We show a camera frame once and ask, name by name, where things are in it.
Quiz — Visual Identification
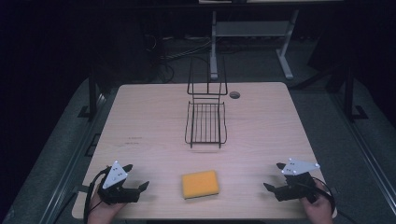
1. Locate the person's right hand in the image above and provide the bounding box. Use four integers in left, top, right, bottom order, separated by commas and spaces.
300, 179, 335, 224

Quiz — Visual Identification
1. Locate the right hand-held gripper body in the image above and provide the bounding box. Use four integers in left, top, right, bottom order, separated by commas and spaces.
274, 157, 321, 203

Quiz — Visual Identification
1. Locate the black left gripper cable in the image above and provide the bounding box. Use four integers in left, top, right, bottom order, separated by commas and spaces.
82, 167, 112, 224

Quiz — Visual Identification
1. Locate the yellow sponge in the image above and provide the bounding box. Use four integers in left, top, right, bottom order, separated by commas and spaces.
181, 169, 220, 200

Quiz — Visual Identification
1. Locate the black metal post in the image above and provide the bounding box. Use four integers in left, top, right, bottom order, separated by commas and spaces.
343, 65, 369, 123
78, 70, 101, 121

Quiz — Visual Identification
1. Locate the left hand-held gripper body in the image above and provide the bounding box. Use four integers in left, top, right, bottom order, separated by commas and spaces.
97, 160, 141, 205

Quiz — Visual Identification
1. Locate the bundle of floor cables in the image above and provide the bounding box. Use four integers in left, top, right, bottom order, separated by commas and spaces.
143, 33, 216, 84

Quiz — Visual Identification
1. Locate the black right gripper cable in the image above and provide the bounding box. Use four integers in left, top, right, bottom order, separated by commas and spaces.
306, 176, 358, 224

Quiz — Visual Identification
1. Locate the white metal stand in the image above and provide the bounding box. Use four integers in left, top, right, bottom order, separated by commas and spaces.
210, 8, 300, 81

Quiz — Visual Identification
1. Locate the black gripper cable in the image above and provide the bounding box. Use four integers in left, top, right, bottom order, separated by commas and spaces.
306, 176, 358, 224
82, 167, 112, 224

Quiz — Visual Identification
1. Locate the person's left hand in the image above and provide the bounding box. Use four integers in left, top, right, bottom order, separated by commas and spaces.
87, 189, 127, 224

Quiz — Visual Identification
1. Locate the black wire rack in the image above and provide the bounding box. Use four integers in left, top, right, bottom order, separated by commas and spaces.
184, 55, 228, 149

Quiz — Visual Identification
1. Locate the aluminium floor rail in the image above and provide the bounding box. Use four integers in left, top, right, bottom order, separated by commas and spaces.
330, 92, 396, 217
38, 92, 108, 224

